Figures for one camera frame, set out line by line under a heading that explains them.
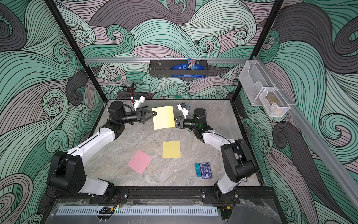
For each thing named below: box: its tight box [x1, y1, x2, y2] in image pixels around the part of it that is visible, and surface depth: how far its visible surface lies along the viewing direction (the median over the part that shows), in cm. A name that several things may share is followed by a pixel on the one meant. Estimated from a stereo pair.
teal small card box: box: [194, 162, 202, 178], surface depth 85 cm
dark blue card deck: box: [199, 161, 213, 180], surface depth 82 cm
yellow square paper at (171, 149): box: [162, 140, 182, 159], surface depth 92 cm
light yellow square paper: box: [151, 105, 176, 131], surface depth 74 cm
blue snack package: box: [170, 57, 206, 78], surface depth 93 cm
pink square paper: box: [126, 150, 153, 175], surface depth 90 cm
